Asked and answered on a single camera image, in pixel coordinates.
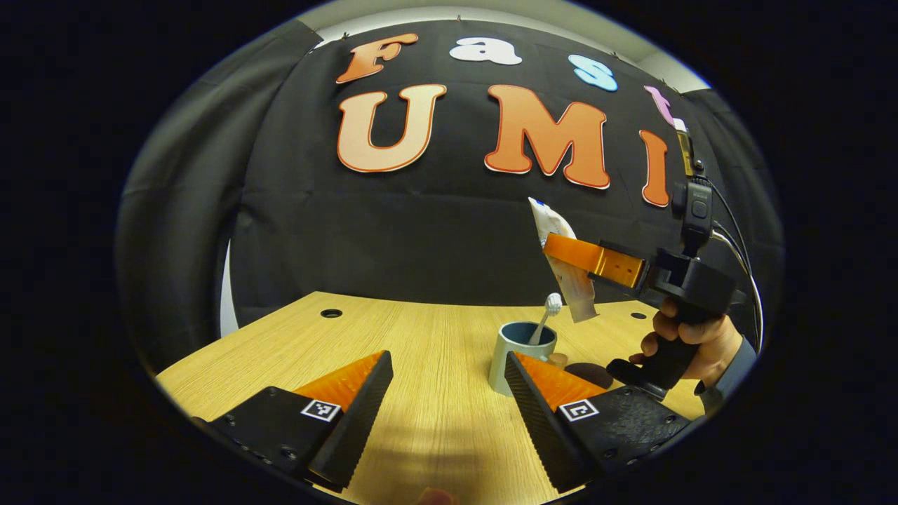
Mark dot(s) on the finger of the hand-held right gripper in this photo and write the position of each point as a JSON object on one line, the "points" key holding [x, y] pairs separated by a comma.
{"points": [[603, 263]]}

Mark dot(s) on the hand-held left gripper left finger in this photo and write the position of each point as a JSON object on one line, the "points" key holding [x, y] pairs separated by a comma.
{"points": [[361, 414]]}

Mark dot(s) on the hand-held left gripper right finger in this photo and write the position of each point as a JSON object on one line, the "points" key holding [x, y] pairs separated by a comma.
{"points": [[537, 414]]}

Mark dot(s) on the white toothpaste tube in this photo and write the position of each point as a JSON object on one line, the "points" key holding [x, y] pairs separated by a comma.
{"points": [[554, 224]]}

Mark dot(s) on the white toothbrush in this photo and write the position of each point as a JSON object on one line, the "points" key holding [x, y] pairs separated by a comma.
{"points": [[553, 304]]}

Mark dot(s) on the dark brown round coaster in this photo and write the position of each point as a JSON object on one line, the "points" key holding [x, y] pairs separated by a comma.
{"points": [[593, 374]]}

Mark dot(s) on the wooden desktop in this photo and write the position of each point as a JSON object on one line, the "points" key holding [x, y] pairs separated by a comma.
{"points": [[435, 365]]}

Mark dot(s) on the black backdrop cloth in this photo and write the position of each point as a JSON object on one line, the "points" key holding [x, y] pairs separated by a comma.
{"points": [[421, 231]]}

